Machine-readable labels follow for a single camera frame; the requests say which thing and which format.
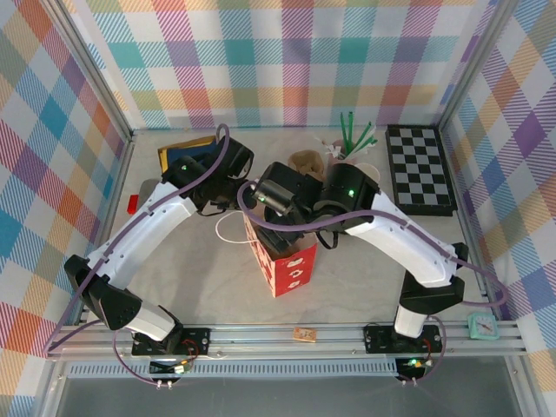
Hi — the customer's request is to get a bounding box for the blue paper napkin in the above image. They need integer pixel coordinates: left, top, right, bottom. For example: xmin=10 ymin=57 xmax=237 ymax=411
xmin=166 ymin=138 xmax=218 ymax=175

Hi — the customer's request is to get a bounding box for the red white paper bag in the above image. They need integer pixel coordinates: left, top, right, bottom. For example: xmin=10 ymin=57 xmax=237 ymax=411
xmin=215 ymin=206 xmax=320 ymax=299

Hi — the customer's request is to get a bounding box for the stack of cardboard cup carriers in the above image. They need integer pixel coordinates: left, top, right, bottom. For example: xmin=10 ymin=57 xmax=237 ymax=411
xmin=289 ymin=149 xmax=327 ymax=175

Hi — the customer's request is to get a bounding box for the grey oblong case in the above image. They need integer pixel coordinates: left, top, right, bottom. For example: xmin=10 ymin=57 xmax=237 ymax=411
xmin=137 ymin=177 xmax=164 ymax=205

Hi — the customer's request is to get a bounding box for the stack of green paper cups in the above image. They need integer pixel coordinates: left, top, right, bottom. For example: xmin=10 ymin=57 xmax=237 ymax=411
xmin=354 ymin=161 xmax=381 ymax=183

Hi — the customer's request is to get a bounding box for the black grey chessboard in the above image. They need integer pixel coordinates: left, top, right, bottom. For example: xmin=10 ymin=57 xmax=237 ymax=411
xmin=384 ymin=123 xmax=459 ymax=219

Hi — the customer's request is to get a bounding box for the small controller board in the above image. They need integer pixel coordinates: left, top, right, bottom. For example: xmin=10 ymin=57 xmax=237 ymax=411
xmin=149 ymin=358 xmax=195 ymax=377
xmin=394 ymin=355 xmax=432 ymax=384

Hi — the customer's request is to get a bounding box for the teal alarm clock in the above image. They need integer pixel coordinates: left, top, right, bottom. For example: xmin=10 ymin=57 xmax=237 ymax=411
xmin=467 ymin=312 xmax=500 ymax=341

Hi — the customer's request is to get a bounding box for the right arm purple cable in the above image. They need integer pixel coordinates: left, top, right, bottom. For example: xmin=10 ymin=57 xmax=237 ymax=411
xmin=237 ymin=180 xmax=509 ymax=387

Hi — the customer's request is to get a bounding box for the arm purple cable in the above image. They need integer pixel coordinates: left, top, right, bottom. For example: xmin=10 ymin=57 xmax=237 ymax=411
xmin=237 ymin=180 xmax=509 ymax=387
xmin=43 ymin=123 xmax=231 ymax=387

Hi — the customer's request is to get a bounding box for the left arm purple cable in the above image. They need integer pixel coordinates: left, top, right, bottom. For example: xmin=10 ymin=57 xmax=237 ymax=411
xmin=43 ymin=123 xmax=231 ymax=387

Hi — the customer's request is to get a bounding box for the aluminium mounting rail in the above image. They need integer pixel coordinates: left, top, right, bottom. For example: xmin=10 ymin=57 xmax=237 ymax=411
xmin=46 ymin=320 xmax=530 ymax=362

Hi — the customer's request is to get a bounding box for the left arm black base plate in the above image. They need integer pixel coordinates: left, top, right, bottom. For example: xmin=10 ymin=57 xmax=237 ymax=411
xmin=131 ymin=327 xmax=212 ymax=358

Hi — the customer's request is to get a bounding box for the aluminium frame post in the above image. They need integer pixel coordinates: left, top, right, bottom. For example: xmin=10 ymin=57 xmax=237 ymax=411
xmin=437 ymin=0 xmax=520 ymax=131
xmin=41 ymin=0 xmax=136 ymax=140

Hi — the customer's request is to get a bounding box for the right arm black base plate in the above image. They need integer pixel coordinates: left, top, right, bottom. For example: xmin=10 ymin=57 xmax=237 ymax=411
xmin=361 ymin=321 xmax=445 ymax=354

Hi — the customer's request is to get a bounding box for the grey slotted cable duct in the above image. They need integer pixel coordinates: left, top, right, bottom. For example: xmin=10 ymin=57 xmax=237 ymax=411
xmin=68 ymin=362 xmax=400 ymax=379

